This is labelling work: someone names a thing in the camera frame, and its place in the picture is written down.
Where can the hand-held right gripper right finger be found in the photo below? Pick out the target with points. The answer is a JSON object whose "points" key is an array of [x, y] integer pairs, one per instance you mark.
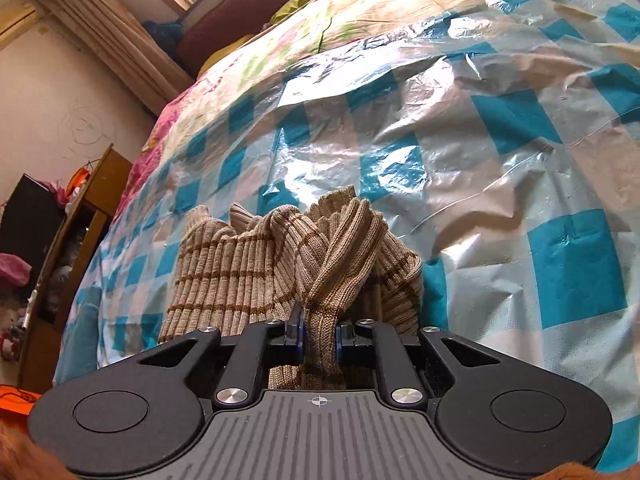
{"points": [[342, 345]]}

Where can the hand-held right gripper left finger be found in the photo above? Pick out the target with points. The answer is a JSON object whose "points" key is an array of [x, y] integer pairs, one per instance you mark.
{"points": [[298, 335]]}

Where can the beige striped ribbed sweater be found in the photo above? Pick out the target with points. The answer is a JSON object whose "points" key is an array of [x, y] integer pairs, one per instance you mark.
{"points": [[250, 270]]}

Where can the blue white checkered plastic sheet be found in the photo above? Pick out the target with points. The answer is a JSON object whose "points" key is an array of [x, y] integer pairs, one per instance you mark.
{"points": [[500, 160]]}

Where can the wooden cabinet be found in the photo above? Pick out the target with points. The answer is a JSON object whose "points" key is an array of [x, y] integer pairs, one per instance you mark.
{"points": [[100, 185]]}

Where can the orange object on cabinet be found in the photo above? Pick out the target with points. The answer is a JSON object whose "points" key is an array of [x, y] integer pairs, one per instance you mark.
{"points": [[79, 180]]}

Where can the orange plastic object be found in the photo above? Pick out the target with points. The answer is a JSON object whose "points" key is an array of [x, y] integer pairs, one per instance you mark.
{"points": [[15, 400]]}

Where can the pink plastic bag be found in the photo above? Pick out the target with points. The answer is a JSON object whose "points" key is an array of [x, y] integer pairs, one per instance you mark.
{"points": [[15, 267]]}

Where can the black monitor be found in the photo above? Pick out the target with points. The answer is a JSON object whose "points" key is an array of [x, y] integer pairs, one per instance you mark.
{"points": [[30, 220]]}

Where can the brown fuzzy sleeve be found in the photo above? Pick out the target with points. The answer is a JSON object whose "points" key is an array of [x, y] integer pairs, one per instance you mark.
{"points": [[20, 455]]}

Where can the maroon bed board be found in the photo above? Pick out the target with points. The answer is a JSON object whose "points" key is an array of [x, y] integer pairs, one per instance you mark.
{"points": [[240, 15]]}

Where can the yellow-green pillow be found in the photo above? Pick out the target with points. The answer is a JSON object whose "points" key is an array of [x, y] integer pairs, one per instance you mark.
{"points": [[292, 7]]}

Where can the blue knitted cloth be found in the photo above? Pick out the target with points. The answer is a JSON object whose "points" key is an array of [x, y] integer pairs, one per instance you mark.
{"points": [[162, 32]]}

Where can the beige curtain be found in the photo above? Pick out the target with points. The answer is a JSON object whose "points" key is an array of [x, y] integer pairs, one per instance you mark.
{"points": [[100, 30]]}

